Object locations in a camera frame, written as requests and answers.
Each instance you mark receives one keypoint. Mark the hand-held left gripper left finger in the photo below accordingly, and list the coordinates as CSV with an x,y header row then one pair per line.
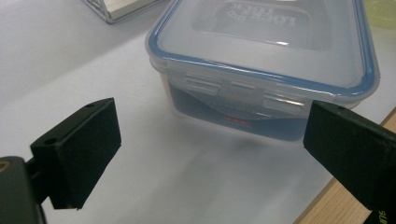
x,y
77,155

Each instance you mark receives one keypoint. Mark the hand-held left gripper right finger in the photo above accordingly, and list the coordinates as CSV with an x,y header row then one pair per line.
x,y
351,149

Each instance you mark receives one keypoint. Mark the clear plastic container blue-sealed lid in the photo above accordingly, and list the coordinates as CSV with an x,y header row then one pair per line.
x,y
249,53

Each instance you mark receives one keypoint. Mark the grey table mat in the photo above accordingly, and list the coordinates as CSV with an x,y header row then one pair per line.
x,y
186,174

